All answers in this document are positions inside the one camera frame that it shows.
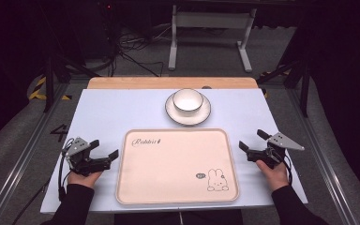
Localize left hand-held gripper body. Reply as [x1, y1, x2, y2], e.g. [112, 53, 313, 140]
[63, 136, 112, 177]

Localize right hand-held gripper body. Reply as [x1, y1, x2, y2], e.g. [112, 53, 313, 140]
[247, 131, 306, 171]

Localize person's left hand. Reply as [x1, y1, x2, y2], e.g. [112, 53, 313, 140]
[67, 170, 104, 189]

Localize person's right hand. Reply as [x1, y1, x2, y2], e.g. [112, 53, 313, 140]
[255, 159, 291, 192]

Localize white table board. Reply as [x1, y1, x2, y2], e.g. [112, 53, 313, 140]
[39, 88, 309, 215]

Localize white plate with dark rim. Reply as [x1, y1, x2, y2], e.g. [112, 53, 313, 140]
[164, 91, 212, 128]

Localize pink tray with rabbit print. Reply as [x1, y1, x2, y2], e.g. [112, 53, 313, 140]
[114, 127, 241, 206]

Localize black tripod stand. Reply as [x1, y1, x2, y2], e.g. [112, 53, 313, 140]
[255, 58, 312, 119]
[41, 55, 101, 113]

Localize white bowl with dark rim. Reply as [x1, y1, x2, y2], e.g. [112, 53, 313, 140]
[172, 88, 204, 113]

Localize white metal stand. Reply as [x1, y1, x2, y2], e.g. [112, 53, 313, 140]
[167, 4, 258, 74]

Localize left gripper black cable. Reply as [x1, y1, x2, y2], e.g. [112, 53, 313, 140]
[57, 137, 76, 202]

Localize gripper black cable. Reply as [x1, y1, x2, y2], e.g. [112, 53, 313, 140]
[57, 137, 76, 202]
[281, 152, 294, 186]

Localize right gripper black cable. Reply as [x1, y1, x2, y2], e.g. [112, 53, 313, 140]
[281, 152, 294, 186]

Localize aluminium frame rail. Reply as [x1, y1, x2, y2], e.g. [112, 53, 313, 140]
[284, 88, 360, 225]
[0, 82, 72, 225]

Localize black floor cables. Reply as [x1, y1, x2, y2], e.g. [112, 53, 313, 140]
[107, 26, 176, 78]

